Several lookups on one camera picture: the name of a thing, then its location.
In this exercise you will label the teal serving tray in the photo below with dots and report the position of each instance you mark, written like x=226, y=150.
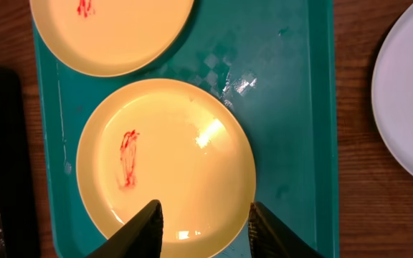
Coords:
x=270, y=62

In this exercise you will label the light blue plate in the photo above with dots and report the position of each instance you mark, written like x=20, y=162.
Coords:
x=392, y=90

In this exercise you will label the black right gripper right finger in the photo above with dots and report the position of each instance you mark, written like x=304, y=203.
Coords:
x=269, y=237

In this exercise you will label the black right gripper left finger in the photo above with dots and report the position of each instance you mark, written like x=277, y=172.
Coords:
x=141, y=237

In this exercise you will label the black water tray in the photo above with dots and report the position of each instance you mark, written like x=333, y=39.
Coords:
x=19, y=236

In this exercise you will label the yellow plate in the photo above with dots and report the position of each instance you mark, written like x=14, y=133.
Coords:
x=171, y=141
x=107, y=38

